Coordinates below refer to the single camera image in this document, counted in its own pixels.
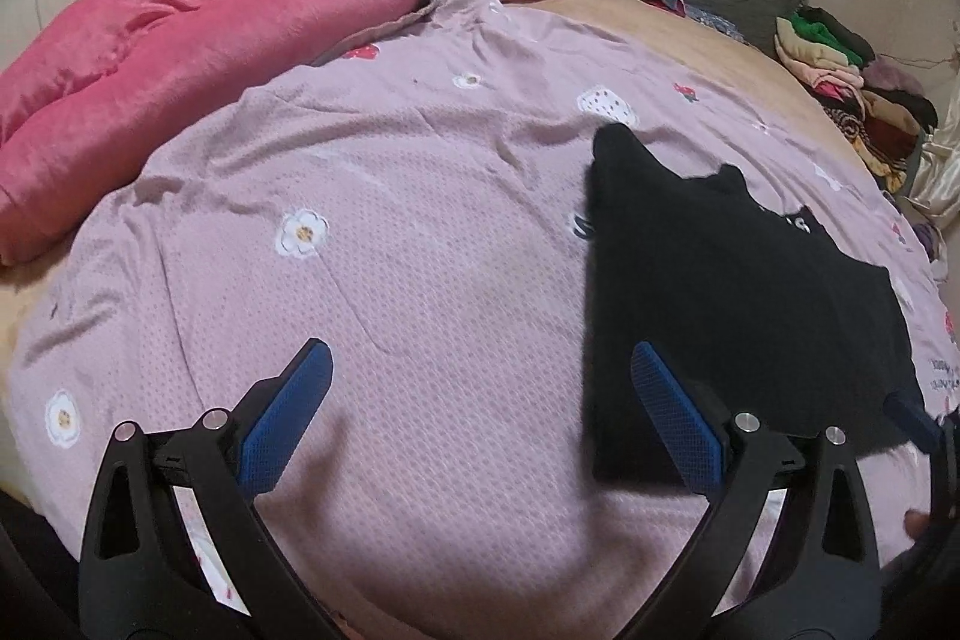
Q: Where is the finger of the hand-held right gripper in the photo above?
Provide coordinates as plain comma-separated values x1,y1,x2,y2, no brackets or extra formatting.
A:
883,389,949,455

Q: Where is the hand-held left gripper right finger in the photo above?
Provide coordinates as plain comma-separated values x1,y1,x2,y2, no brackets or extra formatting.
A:
600,340,882,640

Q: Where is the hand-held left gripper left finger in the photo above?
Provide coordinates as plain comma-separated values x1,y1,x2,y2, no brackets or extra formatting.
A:
77,337,347,640

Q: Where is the black shirt with orange patches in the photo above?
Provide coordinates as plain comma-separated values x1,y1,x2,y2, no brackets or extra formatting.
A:
581,122,928,485

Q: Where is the pile of mixed clothes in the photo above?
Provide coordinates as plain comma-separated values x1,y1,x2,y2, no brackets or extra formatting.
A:
774,6,939,196

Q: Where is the purple cloth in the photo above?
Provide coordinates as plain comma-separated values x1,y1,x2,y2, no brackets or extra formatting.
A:
913,220,950,264

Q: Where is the lilac floral bed sheet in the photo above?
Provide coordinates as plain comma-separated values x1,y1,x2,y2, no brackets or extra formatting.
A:
0,0,960,640

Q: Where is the cream satin curtain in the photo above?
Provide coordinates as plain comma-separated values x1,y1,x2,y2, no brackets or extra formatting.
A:
898,83,960,223

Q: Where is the beige mattress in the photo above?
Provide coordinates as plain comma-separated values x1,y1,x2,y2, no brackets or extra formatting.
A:
0,0,880,378

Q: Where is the pink plush blanket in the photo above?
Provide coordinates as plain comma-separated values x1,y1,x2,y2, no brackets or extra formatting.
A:
0,0,602,268

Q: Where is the dark patterned cloth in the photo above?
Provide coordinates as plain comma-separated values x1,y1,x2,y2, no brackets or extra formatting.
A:
685,2,749,46

